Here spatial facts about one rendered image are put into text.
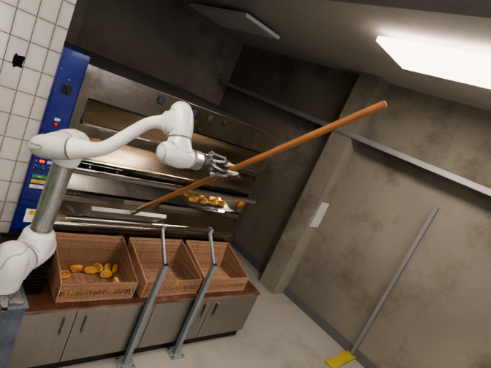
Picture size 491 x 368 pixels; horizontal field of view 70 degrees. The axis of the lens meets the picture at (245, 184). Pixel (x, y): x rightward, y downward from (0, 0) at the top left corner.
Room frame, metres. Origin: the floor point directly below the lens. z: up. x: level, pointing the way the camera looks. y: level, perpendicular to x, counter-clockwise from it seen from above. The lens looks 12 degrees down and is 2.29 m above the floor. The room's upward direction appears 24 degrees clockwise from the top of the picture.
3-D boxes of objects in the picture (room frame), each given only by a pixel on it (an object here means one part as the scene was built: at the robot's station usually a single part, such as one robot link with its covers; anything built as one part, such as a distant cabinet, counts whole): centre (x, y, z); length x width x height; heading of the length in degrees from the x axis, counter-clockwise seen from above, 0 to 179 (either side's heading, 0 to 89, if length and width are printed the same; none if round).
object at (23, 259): (1.45, 0.86, 1.17); 0.18 x 0.16 x 0.22; 3
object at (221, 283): (3.22, -0.05, 0.72); 0.56 x 0.49 x 0.28; 134
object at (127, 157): (2.99, 0.57, 1.54); 1.79 x 0.11 x 0.19; 134
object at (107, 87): (3.00, 0.59, 1.99); 1.80 x 0.08 x 0.21; 134
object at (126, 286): (2.39, 0.80, 0.72); 0.56 x 0.49 x 0.28; 134
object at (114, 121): (2.99, 0.57, 1.80); 1.79 x 0.11 x 0.19; 134
